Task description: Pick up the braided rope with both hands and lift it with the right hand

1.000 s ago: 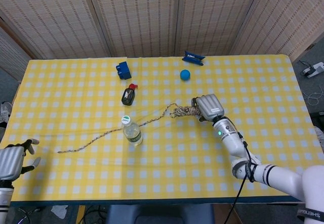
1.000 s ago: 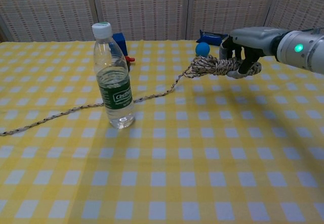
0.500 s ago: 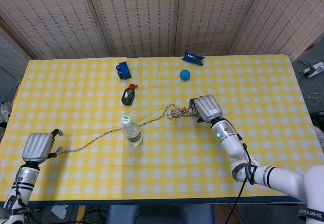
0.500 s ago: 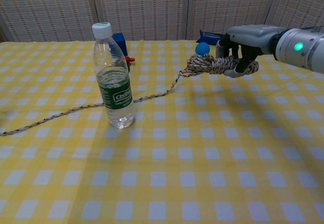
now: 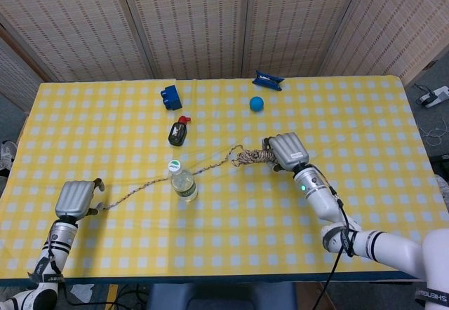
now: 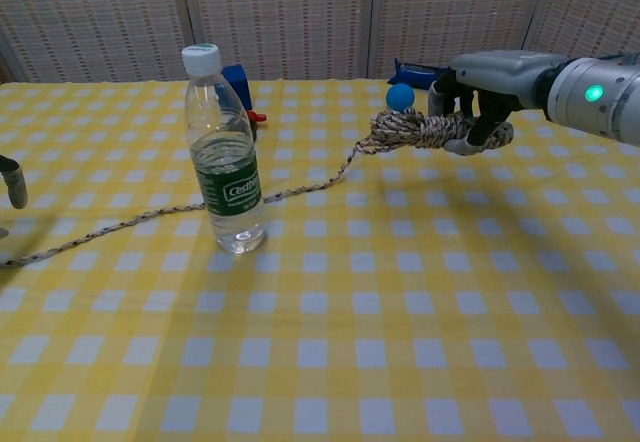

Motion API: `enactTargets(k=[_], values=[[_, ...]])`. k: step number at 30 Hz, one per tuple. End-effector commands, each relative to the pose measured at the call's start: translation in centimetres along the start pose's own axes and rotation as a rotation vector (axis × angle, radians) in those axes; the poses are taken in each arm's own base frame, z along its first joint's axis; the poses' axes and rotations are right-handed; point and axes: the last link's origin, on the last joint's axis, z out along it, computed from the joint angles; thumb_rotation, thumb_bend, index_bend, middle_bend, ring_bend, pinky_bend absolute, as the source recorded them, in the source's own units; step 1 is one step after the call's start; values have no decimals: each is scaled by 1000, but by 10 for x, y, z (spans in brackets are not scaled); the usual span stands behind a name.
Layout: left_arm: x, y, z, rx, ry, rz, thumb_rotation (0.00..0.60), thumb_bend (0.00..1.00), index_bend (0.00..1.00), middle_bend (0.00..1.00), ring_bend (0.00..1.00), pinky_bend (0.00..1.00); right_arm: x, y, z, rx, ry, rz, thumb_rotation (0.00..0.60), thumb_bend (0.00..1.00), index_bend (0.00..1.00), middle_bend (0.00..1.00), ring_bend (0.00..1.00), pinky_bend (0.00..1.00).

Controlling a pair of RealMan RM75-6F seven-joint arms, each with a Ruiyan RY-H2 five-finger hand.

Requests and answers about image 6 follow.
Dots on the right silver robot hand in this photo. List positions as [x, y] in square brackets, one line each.
[500, 74]

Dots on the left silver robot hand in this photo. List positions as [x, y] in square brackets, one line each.
[16, 187]

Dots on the blue foil pouch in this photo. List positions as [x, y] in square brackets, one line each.
[412, 74]

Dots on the blue ball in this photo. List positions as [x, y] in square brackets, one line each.
[400, 97]

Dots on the woven folding screen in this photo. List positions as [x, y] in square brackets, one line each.
[300, 17]

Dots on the clear plastic water bottle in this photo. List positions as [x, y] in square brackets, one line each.
[230, 172]

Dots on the blue plastic block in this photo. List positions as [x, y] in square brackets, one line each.
[239, 82]

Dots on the yellow checkered tablecloth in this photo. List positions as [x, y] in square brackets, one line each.
[350, 312]

